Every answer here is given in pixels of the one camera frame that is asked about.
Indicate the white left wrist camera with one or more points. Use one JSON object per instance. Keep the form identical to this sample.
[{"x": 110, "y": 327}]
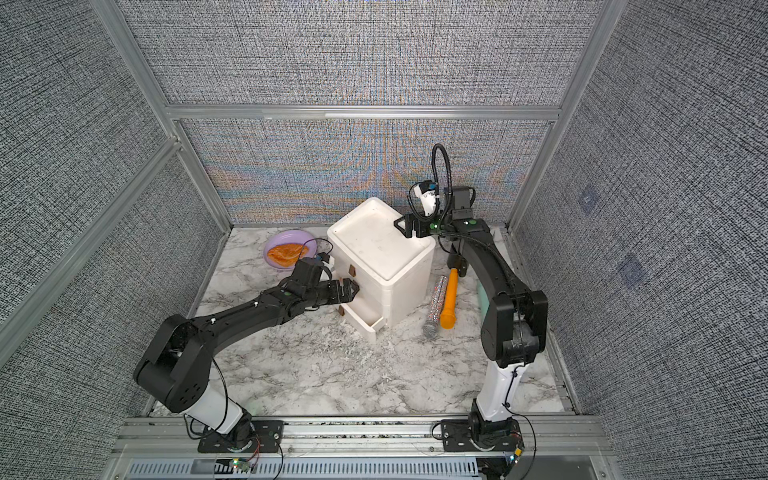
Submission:
[{"x": 326, "y": 258}]

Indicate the mint green tube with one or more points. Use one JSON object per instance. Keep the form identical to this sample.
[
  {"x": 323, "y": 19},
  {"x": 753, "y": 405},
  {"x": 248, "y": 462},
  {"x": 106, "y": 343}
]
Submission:
[{"x": 483, "y": 301}]

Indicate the black cup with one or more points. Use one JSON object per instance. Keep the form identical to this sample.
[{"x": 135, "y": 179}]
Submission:
[{"x": 459, "y": 263}]

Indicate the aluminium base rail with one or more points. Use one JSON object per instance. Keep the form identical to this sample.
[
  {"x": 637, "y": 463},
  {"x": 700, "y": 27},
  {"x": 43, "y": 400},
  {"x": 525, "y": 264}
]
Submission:
[{"x": 556, "y": 446}]

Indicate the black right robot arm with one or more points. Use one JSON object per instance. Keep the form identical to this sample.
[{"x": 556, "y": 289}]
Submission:
[{"x": 514, "y": 329}]

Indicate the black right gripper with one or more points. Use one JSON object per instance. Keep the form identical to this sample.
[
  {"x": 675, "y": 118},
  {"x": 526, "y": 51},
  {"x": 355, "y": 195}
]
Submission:
[{"x": 417, "y": 224}]

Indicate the white three-drawer storage unit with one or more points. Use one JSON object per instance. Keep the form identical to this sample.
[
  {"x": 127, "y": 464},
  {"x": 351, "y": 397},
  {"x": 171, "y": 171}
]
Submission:
[{"x": 390, "y": 269}]

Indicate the purple plastic plate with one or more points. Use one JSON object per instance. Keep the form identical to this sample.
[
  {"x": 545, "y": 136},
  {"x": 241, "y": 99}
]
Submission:
[{"x": 292, "y": 236}]

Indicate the glittery silver microphone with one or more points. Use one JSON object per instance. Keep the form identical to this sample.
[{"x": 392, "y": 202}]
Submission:
[{"x": 432, "y": 323}]

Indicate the orange microphone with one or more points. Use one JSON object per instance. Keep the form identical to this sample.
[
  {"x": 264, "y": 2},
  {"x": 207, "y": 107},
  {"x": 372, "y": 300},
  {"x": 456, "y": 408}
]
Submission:
[{"x": 447, "y": 318}]

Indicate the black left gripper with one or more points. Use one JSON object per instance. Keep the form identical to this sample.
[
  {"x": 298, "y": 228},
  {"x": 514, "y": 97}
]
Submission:
[{"x": 332, "y": 291}]

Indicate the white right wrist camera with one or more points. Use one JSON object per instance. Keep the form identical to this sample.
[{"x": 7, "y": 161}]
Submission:
[{"x": 426, "y": 191}]

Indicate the orange pastry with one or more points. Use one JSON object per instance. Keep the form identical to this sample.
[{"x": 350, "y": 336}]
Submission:
[{"x": 286, "y": 255}]

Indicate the white bottom drawer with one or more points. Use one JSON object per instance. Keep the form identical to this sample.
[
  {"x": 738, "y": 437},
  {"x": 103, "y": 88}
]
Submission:
[{"x": 366, "y": 317}]

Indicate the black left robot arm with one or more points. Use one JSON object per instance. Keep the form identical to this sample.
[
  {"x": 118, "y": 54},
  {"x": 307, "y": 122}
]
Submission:
[{"x": 175, "y": 367}]

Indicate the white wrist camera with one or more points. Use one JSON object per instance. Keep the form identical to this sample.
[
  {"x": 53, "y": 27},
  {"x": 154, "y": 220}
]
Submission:
[
  {"x": 426, "y": 191},
  {"x": 326, "y": 258}
]

